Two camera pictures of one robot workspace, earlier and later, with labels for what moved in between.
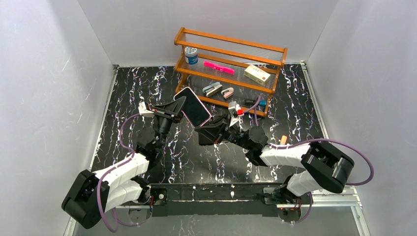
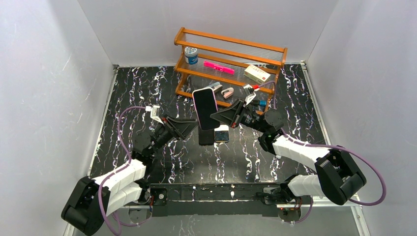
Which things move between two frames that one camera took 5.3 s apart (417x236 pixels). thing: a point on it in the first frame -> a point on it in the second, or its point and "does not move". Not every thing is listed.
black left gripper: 161,114 -> 168,127
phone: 193,108 -> 206,105
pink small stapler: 227,92 does not move
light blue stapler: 212,88 does not move
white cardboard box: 257,74 does not move
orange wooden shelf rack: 216,69 does not move
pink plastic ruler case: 219,67 does not move
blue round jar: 191,56 does not move
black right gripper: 223,125 -> 236,115
